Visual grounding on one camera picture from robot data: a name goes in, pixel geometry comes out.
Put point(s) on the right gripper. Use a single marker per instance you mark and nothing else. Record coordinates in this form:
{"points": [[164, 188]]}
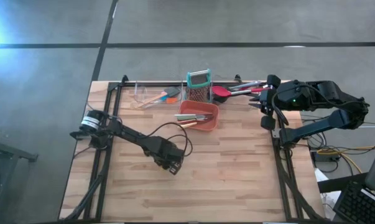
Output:
{"points": [[286, 96]]}

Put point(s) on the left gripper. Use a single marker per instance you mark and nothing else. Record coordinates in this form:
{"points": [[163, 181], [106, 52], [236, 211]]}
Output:
{"points": [[170, 155]]}

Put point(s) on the black solid spoon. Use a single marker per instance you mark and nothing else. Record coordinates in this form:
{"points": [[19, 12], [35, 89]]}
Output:
{"points": [[219, 99]]}

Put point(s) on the white teal patterned table knife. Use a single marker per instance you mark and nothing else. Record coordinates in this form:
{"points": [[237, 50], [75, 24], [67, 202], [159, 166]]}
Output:
{"points": [[187, 114]]}

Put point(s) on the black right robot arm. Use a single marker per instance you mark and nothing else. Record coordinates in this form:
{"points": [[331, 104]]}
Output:
{"points": [[314, 124]]}

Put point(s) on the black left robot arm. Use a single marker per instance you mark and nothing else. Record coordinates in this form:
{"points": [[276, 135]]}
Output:
{"points": [[128, 133]]}

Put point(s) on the clear plastic container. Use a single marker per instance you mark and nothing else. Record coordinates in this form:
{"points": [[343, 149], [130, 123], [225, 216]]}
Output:
{"points": [[237, 99], [143, 93]]}

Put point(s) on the orange plastic bin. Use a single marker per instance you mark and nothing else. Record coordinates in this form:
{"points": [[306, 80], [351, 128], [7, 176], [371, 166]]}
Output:
{"points": [[206, 126]]}

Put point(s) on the black power box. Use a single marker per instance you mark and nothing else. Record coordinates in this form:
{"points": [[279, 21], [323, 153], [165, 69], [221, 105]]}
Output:
{"points": [[325, 155]]}

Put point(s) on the white paper sheet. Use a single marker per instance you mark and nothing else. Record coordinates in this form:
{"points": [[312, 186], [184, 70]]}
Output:
{"points": [[330, 199]]}

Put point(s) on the black keyboard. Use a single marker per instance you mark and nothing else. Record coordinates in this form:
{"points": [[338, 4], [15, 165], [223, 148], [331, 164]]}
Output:
{"points": [[355, 205]]}

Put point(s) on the black metal stand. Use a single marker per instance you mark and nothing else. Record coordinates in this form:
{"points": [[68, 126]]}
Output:
{"points": [[13, 152]]}

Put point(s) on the black aluminium rig frame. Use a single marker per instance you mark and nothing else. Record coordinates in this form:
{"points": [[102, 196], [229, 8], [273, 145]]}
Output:
{"points": [[129, 84]]}

